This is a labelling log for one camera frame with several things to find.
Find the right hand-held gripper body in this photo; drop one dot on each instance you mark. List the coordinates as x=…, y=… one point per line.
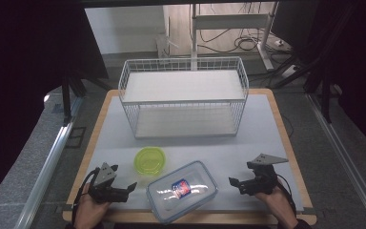
x=262, y=183

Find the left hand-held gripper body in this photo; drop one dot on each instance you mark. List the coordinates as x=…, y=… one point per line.
x=106, y=193

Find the green round container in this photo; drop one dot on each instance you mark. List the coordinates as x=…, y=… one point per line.
x=149, y=160

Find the clear food container blue rim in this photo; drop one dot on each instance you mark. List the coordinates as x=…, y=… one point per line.
x=184, y=194

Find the person's left hand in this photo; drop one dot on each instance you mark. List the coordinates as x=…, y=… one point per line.
x=87, y=211

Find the person's right hand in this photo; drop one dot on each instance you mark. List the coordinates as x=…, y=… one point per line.
x=279, y=206

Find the wooden rod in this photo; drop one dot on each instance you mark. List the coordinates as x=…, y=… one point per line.
x=130, y=218

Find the black metal stand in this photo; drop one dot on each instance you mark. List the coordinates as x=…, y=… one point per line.
x=325, y=98
x=66, y=98

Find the white power strip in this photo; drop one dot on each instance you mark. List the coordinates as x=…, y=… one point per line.
x=289, y=71

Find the black curtain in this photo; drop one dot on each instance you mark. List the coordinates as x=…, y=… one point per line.
x=22, y=79
x=362, y=63

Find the aluminium floor rail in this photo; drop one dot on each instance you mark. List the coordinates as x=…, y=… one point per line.
x=46, y=175
x=346, y=156

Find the white desk frame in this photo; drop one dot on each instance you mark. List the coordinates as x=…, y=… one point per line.
x=232, y=21

